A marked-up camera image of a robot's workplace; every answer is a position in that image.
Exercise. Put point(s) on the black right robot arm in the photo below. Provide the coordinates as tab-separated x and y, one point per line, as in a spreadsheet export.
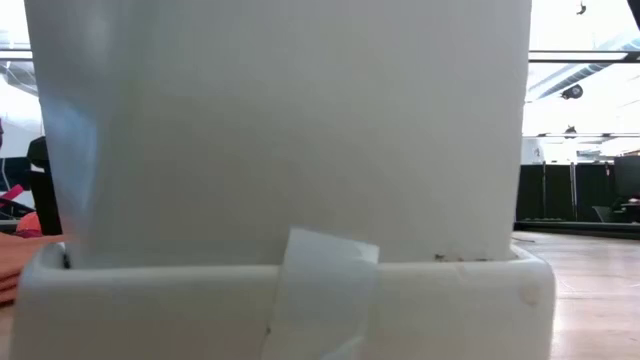
636	10

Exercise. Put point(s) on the white hexagonal planter pot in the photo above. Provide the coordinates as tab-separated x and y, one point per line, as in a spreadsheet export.
300	125

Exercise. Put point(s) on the translucent tape strip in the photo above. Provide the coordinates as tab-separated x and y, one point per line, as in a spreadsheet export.
325	295

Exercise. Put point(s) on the white planter saucer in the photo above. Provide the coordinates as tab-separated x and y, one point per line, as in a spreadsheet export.
150	315

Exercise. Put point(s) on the round black ceiling fixture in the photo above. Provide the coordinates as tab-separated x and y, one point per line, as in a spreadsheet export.
573	92

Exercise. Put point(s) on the black ceiling beam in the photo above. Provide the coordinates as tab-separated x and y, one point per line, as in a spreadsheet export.
590	135

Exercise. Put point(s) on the person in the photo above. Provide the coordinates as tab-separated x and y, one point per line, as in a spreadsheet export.
45	195

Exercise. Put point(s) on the orange dome-shaped object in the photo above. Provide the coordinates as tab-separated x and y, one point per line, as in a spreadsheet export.
29	225

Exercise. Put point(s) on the black monitor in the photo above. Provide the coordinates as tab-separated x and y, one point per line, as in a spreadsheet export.
15	172

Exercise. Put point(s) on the pink stick-shaped object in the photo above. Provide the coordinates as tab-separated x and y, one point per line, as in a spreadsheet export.
11	194

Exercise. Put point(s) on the orange folded cloth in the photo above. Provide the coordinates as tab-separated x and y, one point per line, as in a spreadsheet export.
15	260

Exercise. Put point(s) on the black partition wall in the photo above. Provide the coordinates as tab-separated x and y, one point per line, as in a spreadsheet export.
535	192

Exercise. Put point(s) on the grey ventilation duct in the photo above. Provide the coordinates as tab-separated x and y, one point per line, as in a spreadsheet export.
575	77

